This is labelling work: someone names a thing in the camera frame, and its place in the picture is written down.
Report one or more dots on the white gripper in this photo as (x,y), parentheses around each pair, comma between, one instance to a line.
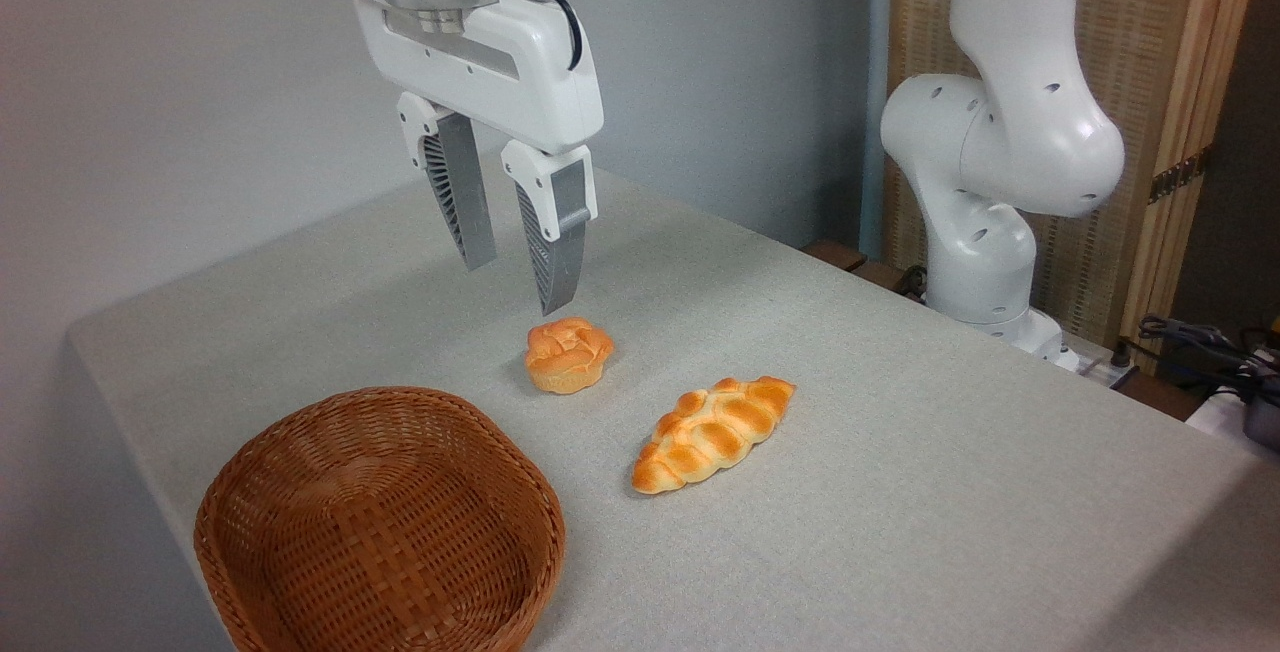
(520,72)

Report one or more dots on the round orange bread bun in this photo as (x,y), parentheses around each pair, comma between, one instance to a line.
(568,354)

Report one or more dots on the long braided bread loaf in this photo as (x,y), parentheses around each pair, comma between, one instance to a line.
(712,430)

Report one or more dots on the brown woven wicker basket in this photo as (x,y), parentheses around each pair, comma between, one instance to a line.
(380,532)

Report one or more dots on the pale blue vertical pipe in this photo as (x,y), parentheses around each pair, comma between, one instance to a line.
(876,82)

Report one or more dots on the grey tablecloth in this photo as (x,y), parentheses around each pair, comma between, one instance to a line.
(900,492)

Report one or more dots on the wood and rattan folding screen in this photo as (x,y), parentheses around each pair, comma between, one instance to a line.
(1135,32)

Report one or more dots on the dark metal screen hinge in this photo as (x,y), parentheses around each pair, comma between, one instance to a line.
(1178,174)

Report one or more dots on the grey box with white sheet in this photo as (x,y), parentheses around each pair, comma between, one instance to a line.
(1262,422)

